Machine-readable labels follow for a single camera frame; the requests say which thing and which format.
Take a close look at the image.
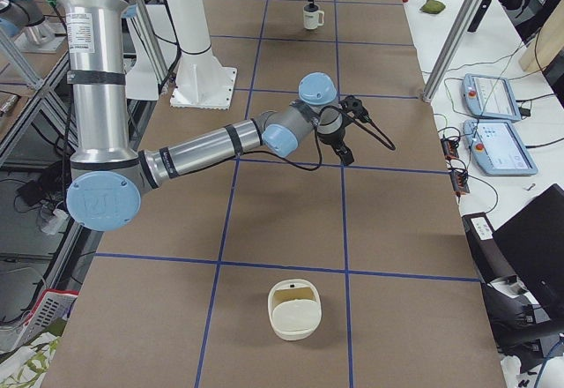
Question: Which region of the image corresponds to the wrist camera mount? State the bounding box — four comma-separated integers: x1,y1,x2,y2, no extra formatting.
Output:
339,95,371,123

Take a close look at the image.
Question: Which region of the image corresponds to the green bean bag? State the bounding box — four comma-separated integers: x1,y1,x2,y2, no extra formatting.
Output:
419,0,446,15

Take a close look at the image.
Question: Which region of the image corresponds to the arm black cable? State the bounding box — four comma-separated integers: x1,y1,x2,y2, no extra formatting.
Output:
280,104,396,172

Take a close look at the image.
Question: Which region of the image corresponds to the blue teach pendant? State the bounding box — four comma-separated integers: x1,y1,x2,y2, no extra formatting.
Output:
462,73,521,122
463,119,538,176

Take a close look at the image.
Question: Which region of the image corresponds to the upper blue teach pendant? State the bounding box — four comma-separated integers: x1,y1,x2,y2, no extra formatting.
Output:
462,73,521,122

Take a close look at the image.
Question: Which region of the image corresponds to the white mug with handle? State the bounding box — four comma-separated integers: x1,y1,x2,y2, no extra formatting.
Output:
302,4,324,31

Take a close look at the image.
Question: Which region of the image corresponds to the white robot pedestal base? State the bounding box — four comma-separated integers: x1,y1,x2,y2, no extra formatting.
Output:
167,0,237,109

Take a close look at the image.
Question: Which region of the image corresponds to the orange electronics board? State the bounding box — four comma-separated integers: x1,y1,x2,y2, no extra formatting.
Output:
441,138,459,160

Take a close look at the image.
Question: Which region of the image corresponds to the black computer monitor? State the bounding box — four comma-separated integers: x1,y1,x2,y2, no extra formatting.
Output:
493,183,563,317

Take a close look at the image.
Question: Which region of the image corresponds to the lower blue teach pendant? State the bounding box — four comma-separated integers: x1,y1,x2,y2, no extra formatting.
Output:
463,119,538,176

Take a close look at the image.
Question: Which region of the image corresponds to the aluminium frame post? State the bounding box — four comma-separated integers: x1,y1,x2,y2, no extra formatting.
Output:
421,0,482,103

